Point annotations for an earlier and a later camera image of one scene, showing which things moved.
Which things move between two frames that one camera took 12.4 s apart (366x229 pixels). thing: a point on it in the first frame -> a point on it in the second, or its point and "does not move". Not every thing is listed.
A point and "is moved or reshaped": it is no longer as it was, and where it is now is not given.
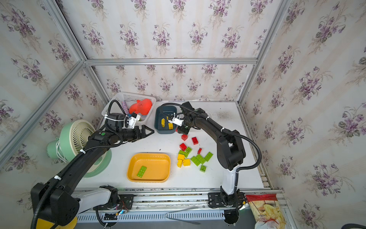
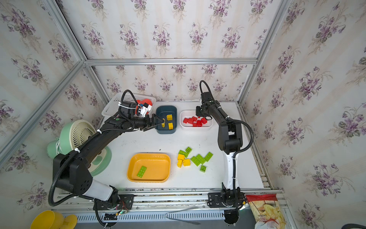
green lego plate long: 194,160 does not move
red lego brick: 184,137 is moved or reshaped
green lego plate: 141,171 does not move
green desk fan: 73,138 does not move
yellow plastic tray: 148,167 does not move
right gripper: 182,128 -> 201,111
